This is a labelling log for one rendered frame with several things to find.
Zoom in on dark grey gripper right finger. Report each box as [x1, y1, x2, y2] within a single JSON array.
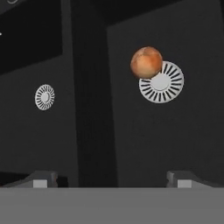
[[165, 170, 221, 189]]

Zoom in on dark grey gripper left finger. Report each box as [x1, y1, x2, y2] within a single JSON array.
[[3, 170, 59, 189]]

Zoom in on dark grey double sink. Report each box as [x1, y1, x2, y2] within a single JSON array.
[[0, 0, 224, 189]]

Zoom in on small white sink drain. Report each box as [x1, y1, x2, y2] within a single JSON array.
[[34, 83, 56, 111]]

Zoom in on large white sink drain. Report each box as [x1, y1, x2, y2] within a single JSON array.
[[138, 60, 186, 104]]

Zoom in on orange-brown onion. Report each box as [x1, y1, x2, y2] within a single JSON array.
[[129, 45, 164, 80]]

